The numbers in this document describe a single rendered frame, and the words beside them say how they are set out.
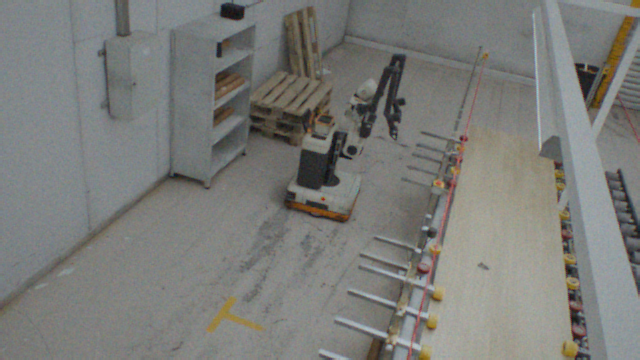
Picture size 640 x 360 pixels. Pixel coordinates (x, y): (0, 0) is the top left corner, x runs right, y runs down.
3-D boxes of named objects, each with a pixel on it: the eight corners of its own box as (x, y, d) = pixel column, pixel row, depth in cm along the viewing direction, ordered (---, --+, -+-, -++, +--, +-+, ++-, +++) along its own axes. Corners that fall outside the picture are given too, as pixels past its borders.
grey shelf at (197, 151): (169, 177, 561) (170, 28, 483) (211, 144, 636) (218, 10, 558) (208, 189, 551) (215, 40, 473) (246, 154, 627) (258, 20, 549)
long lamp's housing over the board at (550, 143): (537, 155, 174) (546, 133, 170) (532, 16, 375) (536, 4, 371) (576, 166, 171) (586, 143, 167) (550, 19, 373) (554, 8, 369)
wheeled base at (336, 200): (282, 206, 538) (285, 185, 525) (300, 177, 592) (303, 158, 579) (348, 224, 528) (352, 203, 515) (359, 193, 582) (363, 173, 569)
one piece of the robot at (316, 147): (292, 195, 533) (303, 118, 492) (307, 170, 580) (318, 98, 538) (325, 203, 529) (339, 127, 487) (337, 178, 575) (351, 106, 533)
